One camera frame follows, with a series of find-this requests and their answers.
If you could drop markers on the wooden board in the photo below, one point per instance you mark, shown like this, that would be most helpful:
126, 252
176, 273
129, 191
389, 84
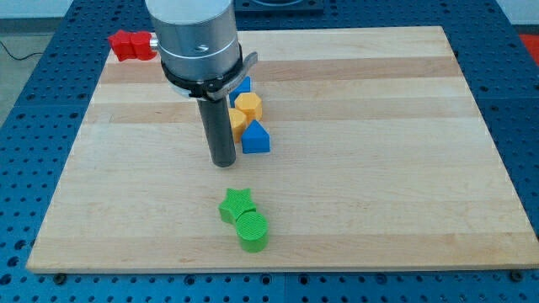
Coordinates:
380, 160

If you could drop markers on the green star block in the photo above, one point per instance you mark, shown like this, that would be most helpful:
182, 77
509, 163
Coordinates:
236, 203

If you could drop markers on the blue cube block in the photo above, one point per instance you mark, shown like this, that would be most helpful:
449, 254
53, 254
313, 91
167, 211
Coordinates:
244, 87

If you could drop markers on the blue triangle block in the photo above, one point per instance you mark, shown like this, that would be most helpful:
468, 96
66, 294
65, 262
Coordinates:
255, 139

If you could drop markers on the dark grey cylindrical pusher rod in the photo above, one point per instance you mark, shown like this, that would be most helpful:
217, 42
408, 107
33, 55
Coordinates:
218, 131

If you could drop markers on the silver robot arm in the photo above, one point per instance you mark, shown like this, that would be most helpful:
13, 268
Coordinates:
198, 44

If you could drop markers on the yellow hexagon block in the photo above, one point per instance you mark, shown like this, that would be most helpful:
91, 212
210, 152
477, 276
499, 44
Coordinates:
250, 104

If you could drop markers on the yellow heart block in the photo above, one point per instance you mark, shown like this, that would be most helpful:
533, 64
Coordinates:
238, 121

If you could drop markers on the red star block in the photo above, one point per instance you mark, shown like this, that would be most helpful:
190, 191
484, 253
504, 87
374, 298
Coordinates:
120, 44

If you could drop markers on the red moon block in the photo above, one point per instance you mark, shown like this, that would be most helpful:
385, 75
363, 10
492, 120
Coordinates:
140, 44

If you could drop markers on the green cylinder block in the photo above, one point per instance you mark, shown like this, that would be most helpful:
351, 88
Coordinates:
252, 231

